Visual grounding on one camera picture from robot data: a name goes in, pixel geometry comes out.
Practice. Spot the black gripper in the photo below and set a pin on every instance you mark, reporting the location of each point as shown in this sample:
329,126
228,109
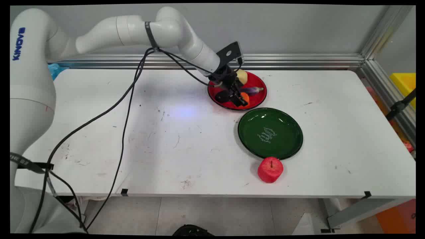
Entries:
225,77

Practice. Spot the purple toy eggplant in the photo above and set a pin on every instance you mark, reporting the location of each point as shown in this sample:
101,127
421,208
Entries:
254,90

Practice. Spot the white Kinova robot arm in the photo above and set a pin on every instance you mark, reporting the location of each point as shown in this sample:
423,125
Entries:
33,83

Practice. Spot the orange toy tangerine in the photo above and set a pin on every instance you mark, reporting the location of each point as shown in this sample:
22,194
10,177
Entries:
246,98

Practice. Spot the yellow toy potato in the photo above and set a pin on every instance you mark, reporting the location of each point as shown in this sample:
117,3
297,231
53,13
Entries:
242,77

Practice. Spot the red round plate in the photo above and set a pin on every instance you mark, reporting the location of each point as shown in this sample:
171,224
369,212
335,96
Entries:
259,99

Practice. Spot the green round plate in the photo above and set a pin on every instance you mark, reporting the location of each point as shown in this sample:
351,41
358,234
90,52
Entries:
270,132

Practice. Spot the red toy apple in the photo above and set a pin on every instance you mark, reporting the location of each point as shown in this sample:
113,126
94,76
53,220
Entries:
270,170

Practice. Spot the black object on floor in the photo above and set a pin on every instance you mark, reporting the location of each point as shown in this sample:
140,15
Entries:
192,230

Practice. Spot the black tape marker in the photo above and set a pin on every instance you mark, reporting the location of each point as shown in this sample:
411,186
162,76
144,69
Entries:
367,195
124,192

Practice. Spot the grey metal table leg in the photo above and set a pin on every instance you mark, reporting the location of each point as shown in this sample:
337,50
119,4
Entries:
362,210

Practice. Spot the yellow plastic bin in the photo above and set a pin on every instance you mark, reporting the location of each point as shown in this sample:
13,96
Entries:
405,83

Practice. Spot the blue plastic packaging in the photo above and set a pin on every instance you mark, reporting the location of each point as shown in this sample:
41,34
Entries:
55,70

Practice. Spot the orange box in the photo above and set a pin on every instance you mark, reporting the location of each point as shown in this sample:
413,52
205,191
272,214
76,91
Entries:
398,217

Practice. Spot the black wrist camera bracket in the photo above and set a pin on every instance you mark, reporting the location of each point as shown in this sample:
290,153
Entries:
229,53

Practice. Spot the aluminium horizontal frame rail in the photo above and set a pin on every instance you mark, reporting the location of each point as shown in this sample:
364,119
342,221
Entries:
298,61

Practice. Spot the aluminium side frame rail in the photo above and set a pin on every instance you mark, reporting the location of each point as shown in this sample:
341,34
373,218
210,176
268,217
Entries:
385,89

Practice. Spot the aluminium upright frame post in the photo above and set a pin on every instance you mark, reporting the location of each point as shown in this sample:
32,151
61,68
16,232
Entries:
386,31

